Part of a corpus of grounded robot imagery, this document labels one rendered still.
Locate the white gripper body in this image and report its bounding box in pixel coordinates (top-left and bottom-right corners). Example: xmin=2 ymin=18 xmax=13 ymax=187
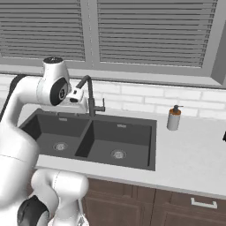
xmin=58 ymin=96 xmax=89 ymax=115

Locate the dark grey tap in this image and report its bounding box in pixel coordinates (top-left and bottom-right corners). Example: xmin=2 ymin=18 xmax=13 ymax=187
xmin=75 ymin=74 xmax=107 ymax=118

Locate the dark grey double sink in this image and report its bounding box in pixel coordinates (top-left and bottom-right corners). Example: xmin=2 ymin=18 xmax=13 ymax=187
xmin=19 ymin=108 xmax=158 ymax=172

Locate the grey window blind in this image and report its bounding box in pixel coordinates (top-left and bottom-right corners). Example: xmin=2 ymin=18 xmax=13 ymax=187
xmin=0 ymin=0 xmax=87 ymax=63
xmin=96 ymin=0 xmax=219 ymax=69

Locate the grey soap dispenser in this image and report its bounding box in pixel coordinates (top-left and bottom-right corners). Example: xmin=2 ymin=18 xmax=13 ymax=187
xmin=166 ymin=104 xmax=185 ymax=132

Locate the brown cupboard door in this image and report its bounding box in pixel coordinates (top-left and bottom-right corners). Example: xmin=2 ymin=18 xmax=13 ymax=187
xmin=81 ymin=177 xmax=157 ymax=226

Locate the brown drawer front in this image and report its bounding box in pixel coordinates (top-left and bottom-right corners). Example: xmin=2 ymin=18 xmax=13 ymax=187
xmin=150 ymin=189 xmax=226 ymax=226

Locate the grey window frame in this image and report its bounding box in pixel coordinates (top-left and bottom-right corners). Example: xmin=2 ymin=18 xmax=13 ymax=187
xmin=0 ymin=0 xmax=226 ymax=88

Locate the white drawer handle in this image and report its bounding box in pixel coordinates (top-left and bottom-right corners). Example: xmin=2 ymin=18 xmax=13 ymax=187
xmin=190 ymin=197 xmax=219 ymax=210

